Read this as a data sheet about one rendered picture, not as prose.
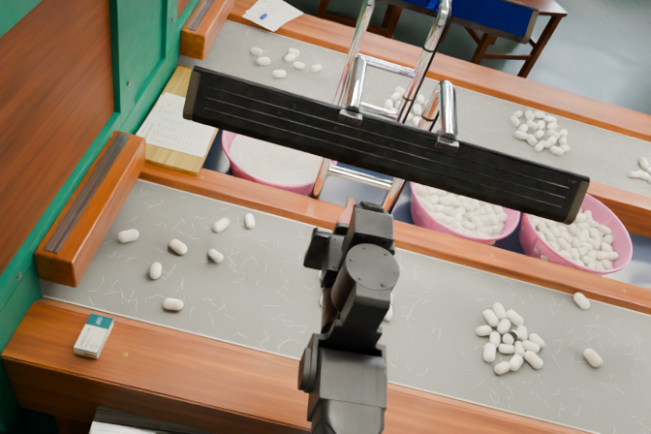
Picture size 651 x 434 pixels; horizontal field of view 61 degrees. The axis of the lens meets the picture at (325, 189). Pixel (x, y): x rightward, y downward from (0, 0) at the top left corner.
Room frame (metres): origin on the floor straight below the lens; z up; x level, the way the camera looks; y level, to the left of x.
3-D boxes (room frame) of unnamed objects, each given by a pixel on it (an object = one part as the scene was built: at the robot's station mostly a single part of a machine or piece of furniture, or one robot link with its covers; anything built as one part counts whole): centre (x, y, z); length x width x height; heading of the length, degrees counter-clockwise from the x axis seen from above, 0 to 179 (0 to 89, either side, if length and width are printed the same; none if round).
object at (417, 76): (1.15, -0.03, 0.90); 0.20 x 0.19 x 0.45; 96
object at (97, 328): (0.37, 0.26, 0.77); 0.06 x 0.04 x 0.02; 6
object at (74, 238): (0.57, 0.36, 0.83); 0.30 x 0.06 x 0.07; 6
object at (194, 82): (0.68, -0.07, 1.08); 0.62 x 0.08 x 0.07; 96
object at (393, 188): (0.76, -0.07, 0.90); 0.20 x 0.19 x 0.45; 96
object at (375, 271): (0.32, -0.07, 1.11); 0.12 x 0.09 x 0.12; 11
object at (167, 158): (0.92, 0.35, 0.77); 0.33 x 0.15 x 0.01; 6
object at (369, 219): (0.42, -0.06, 1.13); 0.07 x 0.06 x 0.11; 101
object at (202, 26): (1.25, 0.43, 0.83); 0.30 x 0.06 x 0.07; 6
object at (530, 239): (1.01, -0.59, 0.72); 0.27 x 0.27 x 0.10
